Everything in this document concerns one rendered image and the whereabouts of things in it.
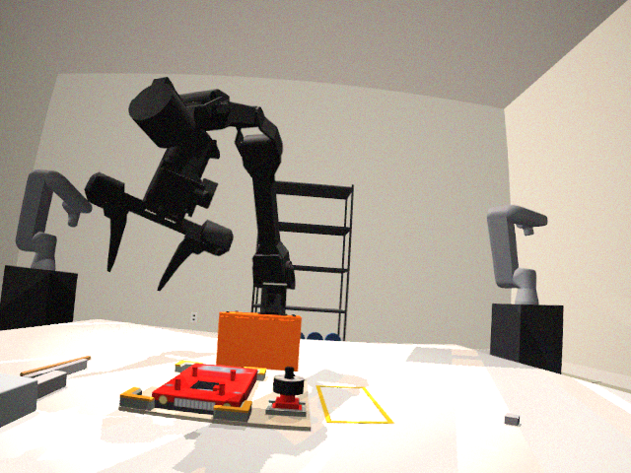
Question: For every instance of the yellow rectangular outline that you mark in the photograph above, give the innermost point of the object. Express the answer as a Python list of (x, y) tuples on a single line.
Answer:
[(327, 417)]

